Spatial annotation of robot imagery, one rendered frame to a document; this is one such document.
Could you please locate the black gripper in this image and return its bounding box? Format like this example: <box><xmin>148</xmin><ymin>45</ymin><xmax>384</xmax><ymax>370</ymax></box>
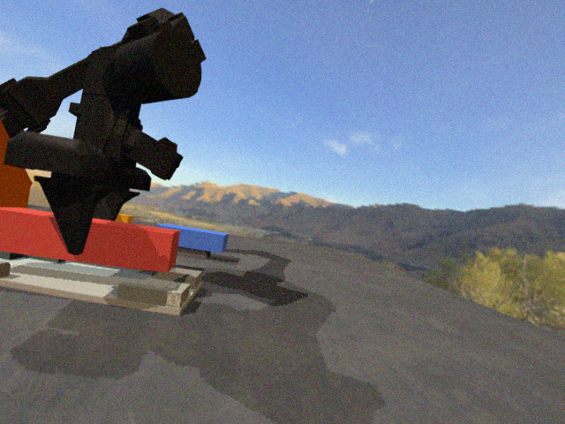
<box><xmin>4</xmin><ymin>94</ymin><xmax>152</xmax><ymax>254</ymax></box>

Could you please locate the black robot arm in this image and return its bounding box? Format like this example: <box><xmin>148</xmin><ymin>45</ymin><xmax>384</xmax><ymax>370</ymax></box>
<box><xmin>0</xmin><ymin>8</ymin><xmax>206</xmax><ymax>181</ymax></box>

